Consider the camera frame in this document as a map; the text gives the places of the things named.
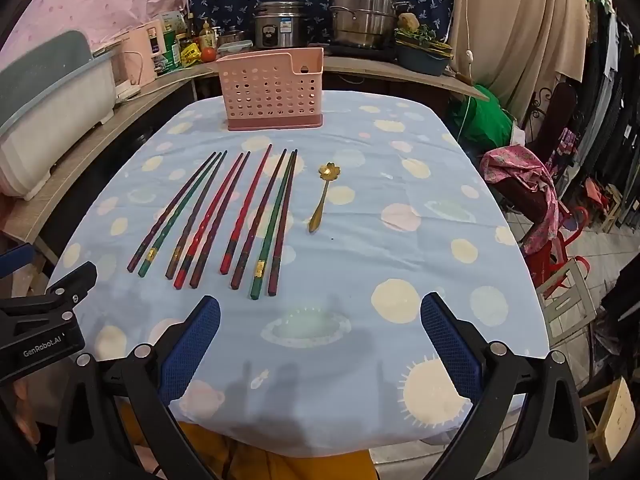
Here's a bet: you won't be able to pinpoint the white dish drainer tub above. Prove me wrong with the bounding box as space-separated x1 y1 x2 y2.
0 30 121 198

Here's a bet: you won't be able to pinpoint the gold flower spoon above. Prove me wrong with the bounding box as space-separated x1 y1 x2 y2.
307 161 337 233

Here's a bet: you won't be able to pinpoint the brown chopstick gold band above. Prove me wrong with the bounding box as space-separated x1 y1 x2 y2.
165 150 228 280

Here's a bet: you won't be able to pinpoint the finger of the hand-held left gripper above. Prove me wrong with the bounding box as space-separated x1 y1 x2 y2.
0 261 98 346
0 244 33 280

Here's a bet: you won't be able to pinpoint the white cable with switch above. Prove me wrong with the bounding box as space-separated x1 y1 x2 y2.
457 0 476 111

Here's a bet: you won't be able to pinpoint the pink perforated utensil basket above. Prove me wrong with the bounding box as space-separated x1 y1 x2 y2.
216 47 325 132

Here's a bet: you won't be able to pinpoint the wooden stool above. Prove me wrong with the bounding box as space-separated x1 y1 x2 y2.
580 377 638 466

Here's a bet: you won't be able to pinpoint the stainless rice cooker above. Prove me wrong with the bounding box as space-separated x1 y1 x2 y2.
252 1 308 51

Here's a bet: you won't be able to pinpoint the green and white carton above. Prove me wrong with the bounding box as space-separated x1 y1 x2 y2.
152 10 186 73

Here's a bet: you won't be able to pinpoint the person's yellow trousers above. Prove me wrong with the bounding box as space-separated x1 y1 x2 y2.
120 400 381 480

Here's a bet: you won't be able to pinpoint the clear food container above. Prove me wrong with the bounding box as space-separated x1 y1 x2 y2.
217 39 253 57

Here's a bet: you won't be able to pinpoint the blue basin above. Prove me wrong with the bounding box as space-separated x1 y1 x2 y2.
397 45 453 77

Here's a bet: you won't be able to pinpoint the beige curtain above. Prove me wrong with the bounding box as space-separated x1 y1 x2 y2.
430 0 593 126

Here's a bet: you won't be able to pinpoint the stainless steamer pot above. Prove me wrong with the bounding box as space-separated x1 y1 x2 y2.
327 0 413 50

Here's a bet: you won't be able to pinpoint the green leafy vegetables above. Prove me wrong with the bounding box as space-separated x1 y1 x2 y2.
394 25 453 53

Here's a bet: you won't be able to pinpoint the beige plastic stool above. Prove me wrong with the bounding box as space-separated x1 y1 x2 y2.
537 257 598 341

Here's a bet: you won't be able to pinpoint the maroon chopstick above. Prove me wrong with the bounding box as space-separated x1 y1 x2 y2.
127 151 217 273

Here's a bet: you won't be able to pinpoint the dark red twisted chopstick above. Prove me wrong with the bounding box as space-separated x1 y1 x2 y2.
189 150 251 290
230 148 288 290

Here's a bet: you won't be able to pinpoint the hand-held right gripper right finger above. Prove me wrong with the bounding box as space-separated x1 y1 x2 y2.
420 291 591 480

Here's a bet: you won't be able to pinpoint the pink kitchen appliance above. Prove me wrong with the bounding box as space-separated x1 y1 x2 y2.
120 20 166 86

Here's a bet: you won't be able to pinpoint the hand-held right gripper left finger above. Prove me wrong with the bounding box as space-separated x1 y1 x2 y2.
55 295 223 480

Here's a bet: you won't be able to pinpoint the hanging clothes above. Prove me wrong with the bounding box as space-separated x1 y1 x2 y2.
565 0 640 186

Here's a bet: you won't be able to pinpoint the blue planet print tablecloth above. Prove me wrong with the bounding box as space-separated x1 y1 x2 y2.
45 91 551 458

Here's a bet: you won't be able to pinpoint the green bag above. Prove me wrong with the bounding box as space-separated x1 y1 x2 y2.
447 85 516 153

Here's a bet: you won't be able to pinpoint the dark metal chair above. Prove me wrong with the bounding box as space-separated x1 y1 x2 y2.
520 82 581 161

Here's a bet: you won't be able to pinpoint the green chopstick gold band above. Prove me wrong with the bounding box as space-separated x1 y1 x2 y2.
249 149 296 301
138 152 224 278

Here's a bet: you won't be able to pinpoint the pink floral cloth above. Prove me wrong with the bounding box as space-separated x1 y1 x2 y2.
480 145 561 256

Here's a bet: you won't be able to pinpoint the red plastic stool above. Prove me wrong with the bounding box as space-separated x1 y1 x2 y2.
522 205 591 286

